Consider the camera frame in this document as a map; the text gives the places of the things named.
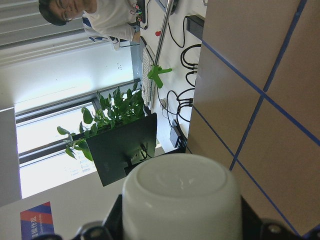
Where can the green handled reacher tool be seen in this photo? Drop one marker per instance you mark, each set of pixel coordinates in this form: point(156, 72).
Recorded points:
point(155, 68)

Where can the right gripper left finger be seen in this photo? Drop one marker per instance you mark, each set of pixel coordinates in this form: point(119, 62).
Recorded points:
point(114, 221)

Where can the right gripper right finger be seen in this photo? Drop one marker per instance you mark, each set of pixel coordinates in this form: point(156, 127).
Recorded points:
point(251, 223)

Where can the white plastic cup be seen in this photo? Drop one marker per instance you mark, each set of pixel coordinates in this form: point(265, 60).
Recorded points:
point(181, 197)

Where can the black monitor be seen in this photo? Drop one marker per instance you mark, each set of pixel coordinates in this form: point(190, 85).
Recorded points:
point(117, 151)

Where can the white keyboard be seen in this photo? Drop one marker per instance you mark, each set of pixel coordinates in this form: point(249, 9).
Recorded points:
point(146, 83)

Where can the seated person in white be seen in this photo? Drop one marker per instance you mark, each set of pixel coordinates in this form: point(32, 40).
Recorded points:
point(108, 20)

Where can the black power strip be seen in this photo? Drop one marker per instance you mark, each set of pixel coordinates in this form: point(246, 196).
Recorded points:
point(195, 25)

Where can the green potted plant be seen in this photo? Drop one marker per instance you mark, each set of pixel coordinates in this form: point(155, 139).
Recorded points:
point(116, 110)

